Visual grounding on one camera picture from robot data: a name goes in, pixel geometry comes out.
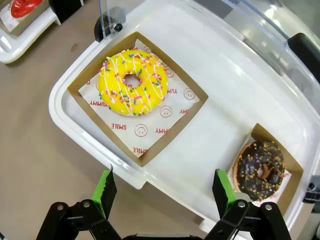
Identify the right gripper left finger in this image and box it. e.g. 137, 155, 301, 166
36, 164, 123, 240

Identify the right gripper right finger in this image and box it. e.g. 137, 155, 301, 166
203, 168, 293, 240

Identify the chocolate nut donut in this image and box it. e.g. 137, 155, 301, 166
233, 140, 286, 202

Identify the printed paper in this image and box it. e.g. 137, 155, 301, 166
0, 2, 23, 32
78, 38, 201, 158
228, 134, 292, 203

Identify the chocolate glazed donut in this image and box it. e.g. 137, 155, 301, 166
228, 123, 305, 217

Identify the printed paper under yellow donut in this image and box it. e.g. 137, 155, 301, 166
78, 38, 201, 158

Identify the yellow sprinkled donut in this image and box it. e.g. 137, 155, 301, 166
97, 49, 169, 117
66, 31, 210, 168

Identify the red glazed donut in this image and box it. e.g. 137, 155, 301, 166
0, 0, 51, 38
11, 0, 44, 19

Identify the printed paper under red donut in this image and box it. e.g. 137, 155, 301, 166
0, 2, 23, 32

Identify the white display tray base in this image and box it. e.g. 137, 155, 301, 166
48, 0, 320, 233
0, 8, 62, 64

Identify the black lid hinge knob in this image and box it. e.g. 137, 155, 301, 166
94, 6, 124, 43
302, 174, 320, 205

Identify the clear display lid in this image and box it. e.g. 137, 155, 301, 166
98, 0, 320, 206

